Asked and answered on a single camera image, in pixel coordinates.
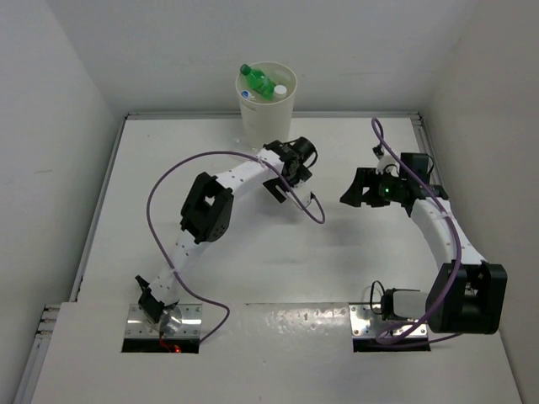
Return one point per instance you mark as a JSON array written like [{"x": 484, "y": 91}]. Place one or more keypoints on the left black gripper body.
[{"x": 298, "y": 174}]

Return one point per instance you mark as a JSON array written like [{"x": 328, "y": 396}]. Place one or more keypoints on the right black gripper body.
[{"x": 388, "y": 187}]

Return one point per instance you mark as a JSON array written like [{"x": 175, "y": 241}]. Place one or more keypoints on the green plastic bottle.
[{"x": 258, "y": 81}]

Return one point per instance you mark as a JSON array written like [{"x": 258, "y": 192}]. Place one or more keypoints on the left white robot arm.
[{"x": 279, "y": 167}]

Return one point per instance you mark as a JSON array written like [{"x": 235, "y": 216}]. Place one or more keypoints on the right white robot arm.
[{"x": 467, "y": 296}]

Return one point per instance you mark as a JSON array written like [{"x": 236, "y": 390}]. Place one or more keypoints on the white plastic bin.
[{"x": 264, "y": 120}]

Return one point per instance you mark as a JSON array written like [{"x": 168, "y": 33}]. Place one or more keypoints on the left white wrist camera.
[{"x": 301, "y": 195}]

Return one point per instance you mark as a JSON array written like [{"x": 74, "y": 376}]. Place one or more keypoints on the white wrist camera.
[
  {"x": 301, "y": 195},
  {"x": 386, "y": 162}
]

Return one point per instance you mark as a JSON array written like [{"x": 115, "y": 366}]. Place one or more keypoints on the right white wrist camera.
[{"x": 386, "y": 162}]

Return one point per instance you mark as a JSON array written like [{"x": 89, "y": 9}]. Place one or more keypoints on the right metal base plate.
[{"x": 365, "y": 324}]

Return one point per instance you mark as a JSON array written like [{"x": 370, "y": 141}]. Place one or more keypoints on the metal base plate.
[
  {"x": 182, "y": 321},
  {"x": 365, "y": 324}
]

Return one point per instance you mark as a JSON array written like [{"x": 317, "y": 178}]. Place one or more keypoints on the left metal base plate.
[{"x": 182, "y": 321}]

